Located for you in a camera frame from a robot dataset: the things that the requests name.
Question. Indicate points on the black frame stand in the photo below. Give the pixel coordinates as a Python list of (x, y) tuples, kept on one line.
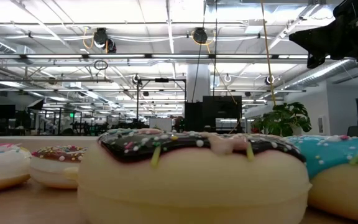
[(162, 80)]

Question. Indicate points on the black angled monitor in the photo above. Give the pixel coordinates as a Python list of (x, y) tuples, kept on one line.
[(36, 104)]

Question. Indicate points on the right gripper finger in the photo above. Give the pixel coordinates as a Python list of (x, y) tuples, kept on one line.
[(317, 39)]

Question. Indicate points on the green potted plant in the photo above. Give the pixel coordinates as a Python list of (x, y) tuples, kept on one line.
[(283, 119)]

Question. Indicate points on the small pale yellow lump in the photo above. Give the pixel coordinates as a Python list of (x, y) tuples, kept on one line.
[(71, 173)]

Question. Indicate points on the large blue iced donut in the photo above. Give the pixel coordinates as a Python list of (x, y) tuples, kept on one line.
[(337, 155)]

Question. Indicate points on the white round plate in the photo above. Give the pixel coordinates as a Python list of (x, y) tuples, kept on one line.
[(42, 140)]

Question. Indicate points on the white board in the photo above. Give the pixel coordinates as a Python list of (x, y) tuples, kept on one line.
[(160, 124)]

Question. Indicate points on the small chocolate sprinkle donut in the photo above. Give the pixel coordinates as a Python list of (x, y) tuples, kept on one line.
[(53, 165)]

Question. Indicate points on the small white sprinkle donut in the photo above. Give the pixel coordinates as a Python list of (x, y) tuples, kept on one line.
[(2, 168)]

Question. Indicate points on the large chocolate sprinkle donut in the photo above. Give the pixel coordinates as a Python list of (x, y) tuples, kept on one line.
[(191, 186)]

